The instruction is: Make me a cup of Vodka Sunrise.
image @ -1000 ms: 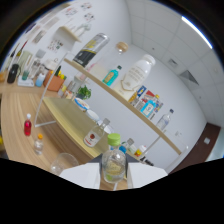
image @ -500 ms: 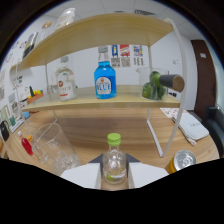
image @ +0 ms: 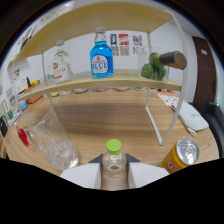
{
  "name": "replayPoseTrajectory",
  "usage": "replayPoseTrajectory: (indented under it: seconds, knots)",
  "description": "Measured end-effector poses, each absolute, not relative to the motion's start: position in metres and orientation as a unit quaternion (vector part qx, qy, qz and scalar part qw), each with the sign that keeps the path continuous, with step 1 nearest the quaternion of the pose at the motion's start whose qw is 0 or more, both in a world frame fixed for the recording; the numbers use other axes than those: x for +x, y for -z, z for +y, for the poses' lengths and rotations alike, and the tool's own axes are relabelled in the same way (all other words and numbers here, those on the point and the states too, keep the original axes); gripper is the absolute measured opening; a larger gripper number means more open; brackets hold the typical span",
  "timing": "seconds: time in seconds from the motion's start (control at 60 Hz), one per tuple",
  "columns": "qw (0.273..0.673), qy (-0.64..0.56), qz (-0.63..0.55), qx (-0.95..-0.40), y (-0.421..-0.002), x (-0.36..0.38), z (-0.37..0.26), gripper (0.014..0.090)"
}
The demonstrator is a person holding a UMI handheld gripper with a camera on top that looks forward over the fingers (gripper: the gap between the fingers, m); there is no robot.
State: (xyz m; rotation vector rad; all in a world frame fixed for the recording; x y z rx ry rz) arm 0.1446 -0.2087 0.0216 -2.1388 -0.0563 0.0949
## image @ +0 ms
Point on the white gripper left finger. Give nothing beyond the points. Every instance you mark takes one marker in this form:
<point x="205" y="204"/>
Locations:
<point x="85" y="175"/>

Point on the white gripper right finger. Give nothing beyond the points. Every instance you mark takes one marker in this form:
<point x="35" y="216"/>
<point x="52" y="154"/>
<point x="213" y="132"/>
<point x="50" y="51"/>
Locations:
<point x="145" y="174"/>

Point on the yellow drink can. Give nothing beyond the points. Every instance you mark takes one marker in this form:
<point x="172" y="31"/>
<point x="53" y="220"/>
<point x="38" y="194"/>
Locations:
<point x="180" y="155"/>

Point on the red liquid bottle white cap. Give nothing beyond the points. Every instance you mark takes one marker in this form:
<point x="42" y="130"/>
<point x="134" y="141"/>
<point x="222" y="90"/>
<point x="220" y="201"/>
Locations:
<point x="22" y="136"/>

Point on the green cup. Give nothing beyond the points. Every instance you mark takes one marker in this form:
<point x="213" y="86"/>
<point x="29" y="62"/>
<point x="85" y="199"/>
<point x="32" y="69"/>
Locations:
<point x="10" y="114"/>

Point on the clear glass with ice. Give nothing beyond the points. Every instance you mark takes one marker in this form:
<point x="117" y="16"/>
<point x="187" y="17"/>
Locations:
<point x="56" y="146"/>

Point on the white pouch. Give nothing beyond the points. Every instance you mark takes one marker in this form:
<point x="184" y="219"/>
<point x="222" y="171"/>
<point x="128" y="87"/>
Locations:
<point x="191" y="116"/>

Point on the orange white printed paper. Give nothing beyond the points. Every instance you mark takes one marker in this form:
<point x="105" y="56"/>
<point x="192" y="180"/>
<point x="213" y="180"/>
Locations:
<point x="168" y="98"/>

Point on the black chair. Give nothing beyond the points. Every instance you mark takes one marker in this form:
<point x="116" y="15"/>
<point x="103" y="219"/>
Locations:
<point x="215" y="126"/>

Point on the white kitchen scale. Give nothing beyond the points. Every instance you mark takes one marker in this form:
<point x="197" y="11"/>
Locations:
<point x="15" y="120"/>

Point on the blue white tub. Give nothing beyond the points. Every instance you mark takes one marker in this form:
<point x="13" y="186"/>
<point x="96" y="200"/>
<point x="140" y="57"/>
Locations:
<point x="23" y="105"/>

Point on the black kettle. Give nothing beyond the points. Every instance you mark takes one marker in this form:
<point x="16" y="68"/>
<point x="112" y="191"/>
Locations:
<point x="3" y="126"/>

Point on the orange storage basket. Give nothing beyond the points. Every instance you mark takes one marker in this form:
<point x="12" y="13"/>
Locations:
<point x="33" y="95"/>

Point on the clear bottle red round label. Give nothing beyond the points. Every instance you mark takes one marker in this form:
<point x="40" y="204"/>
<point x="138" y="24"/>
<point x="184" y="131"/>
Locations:
<point x="62" y="68"/>

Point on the large blue liquid bottle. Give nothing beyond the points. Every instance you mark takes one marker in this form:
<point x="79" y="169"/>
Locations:
<point x="101" y="61"/>

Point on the brown door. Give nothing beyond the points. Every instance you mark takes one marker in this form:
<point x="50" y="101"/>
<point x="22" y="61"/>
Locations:
<point x="202" y="73"/>

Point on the dark muddler wooden end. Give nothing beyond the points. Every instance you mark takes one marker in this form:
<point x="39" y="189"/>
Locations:
<point x="173" y="59"/>

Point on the two-tier wooden white-frame rack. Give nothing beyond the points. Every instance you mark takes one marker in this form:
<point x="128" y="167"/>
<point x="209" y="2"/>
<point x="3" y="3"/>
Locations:
<point x="110" y="78"/>

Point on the multicolour wall poster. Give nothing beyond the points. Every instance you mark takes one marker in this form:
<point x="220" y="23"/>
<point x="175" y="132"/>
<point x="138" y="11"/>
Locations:
<point x="137" y="42"/>

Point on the red wall poster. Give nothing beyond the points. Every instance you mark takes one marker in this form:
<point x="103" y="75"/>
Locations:
<point x="124" y="43"/>

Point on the blue wall poster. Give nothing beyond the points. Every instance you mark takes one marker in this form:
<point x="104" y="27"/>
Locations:
<point x="113" y="41"/>

